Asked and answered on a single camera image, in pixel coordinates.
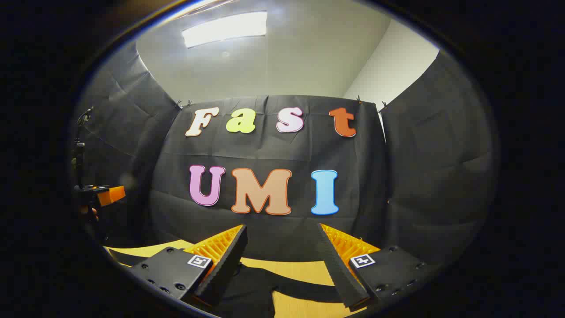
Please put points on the black backdrop cloth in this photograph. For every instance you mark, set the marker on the black backdrop cloth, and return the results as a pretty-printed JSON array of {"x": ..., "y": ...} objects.
[{"x": 273, "y": 150}]

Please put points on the black garment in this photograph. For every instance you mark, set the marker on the black garment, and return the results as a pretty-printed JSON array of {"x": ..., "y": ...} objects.
[{"x": 251, "y": 289}]

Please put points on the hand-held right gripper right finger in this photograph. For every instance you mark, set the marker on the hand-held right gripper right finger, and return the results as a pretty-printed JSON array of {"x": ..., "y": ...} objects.
[{"x": 342, "y": 274}]

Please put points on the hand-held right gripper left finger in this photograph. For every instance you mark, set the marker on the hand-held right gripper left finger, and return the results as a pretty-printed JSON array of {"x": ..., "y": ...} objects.
[{"x": 223, "y": 265}]

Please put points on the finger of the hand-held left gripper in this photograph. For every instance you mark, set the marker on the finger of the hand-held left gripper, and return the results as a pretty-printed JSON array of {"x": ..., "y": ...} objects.
[{"x": 112, "y": 195}]

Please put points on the black stand pole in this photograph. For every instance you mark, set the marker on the black stand pole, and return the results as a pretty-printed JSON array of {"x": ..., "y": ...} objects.
[{"x": 79, "y": 145}]

